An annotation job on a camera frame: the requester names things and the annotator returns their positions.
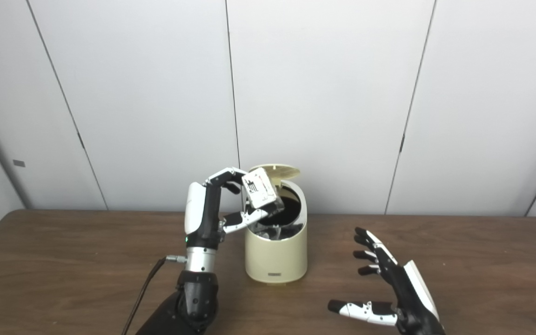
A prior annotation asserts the green white milk carton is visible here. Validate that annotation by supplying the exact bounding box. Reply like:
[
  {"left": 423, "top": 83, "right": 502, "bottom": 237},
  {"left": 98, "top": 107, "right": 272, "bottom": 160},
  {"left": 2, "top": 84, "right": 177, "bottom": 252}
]
[{"left": 242, "top": 167, "right": 283, "bottom": 215}]

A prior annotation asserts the round cream bin lid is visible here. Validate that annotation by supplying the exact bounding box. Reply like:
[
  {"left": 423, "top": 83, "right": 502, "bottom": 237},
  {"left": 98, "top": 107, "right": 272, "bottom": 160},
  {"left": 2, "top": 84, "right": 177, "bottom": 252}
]
[{"left": 248, "top": 163, "right": 301, "bottom": 183}]

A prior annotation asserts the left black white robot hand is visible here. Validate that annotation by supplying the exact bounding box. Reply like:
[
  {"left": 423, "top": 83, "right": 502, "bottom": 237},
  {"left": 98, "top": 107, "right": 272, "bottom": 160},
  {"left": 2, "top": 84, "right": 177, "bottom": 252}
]
[{"left": 184, "top": 167, "right": 273, "bottom": 249}]

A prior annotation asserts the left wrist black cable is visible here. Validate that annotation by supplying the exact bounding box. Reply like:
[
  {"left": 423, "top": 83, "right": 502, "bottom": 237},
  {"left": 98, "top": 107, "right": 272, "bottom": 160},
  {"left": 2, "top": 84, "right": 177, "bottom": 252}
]
[{"left": 121, "top": 255, "right": 188, "bottom": 335}]

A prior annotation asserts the cream-colored bin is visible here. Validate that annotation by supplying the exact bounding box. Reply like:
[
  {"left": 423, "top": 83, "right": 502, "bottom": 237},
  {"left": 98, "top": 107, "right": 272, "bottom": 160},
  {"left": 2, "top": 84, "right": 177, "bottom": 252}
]
[{"left": 244, "top": 179, "right": 308, "bottom": 284}]

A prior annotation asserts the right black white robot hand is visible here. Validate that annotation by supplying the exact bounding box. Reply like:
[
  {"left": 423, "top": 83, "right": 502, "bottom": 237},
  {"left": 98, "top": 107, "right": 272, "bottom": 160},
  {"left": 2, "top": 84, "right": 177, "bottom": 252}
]
[{"left": 328, "top": 227, "right": 445, "bottom": 335}]

